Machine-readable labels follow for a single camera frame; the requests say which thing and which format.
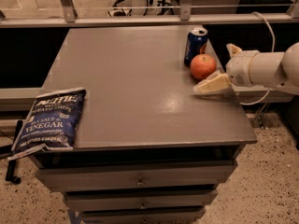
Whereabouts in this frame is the grey drawer cabinet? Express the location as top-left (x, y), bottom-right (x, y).
top-left (28, 24), bottom-right (259, 224)

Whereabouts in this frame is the middle grey drawer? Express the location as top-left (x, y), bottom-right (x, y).
top-left (64, 189), bottom-right (218, 211)

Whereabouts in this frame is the grey metal railing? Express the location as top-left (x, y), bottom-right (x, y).
top-left (0, 0), bottom-right (299, 28)

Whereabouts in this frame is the red apple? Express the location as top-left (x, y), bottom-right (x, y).
top-left (190, 54), bottom-right (217, 80)

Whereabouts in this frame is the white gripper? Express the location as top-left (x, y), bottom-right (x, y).
top-left (192, 43), bottom-right (259, 95)

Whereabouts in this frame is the top grey drawer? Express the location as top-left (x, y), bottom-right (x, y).
top-left (36, 161), bottom-right (237, 192)

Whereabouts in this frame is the black office chair base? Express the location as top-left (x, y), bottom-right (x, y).
top-left (107, 0), bottom-right (174, 17)

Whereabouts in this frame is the black stand leg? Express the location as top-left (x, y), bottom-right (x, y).
top-left (0, 119), bottom-right (24, 185)

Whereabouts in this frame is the blue pepsi can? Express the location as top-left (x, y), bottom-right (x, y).
top-left (184, 27), bottom-right (207, 67)

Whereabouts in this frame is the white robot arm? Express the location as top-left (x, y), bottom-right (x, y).
top-left (193, 43), bottom-right (299, 95)

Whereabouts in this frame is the blue kettle chips bag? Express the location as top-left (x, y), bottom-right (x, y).
top-left (7, 88), bottom-right (86, 161)

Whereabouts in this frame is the bottom grey drawer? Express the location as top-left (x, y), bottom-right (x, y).
top-left (81, 207), bottom-right (205, 224)

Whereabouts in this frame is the white cable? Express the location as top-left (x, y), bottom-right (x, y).
top-left (238, 11), bottom-right (277, 106)

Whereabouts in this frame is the grey drawer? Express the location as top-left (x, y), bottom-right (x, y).
top-left (81, 207), bottom-right (205, 224)
top-left (64, 189), bottom-right (218, 211)
top-left (36, 161), bottom-right (237, 192)

